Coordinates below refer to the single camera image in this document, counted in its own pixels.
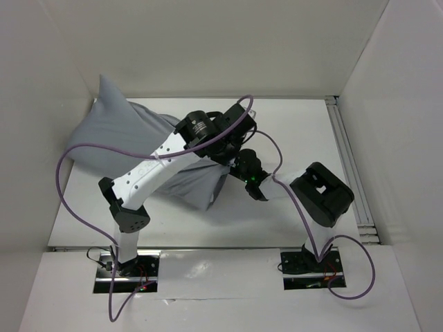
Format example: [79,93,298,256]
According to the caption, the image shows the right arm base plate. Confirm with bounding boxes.
[277,248,346,291]

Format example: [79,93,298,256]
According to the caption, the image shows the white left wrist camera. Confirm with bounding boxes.
[247,109,257,119]

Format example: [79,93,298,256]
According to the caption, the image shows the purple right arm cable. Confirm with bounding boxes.
[248,131,377,299]

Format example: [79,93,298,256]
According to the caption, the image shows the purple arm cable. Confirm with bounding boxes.
[55,94,255,322]
[248,131,377,299]

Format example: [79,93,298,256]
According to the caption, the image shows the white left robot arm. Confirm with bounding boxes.
[98,103,257,276]

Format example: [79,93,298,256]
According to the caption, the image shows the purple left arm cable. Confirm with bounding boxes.
[55,94,255,322]

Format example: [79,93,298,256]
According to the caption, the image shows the grey pillowcase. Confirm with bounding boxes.
[66,75,228,210]

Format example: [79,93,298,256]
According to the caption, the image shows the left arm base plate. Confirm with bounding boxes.
[93,250,160,294]

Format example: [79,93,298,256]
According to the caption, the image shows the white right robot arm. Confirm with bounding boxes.
[230,149,354,271]

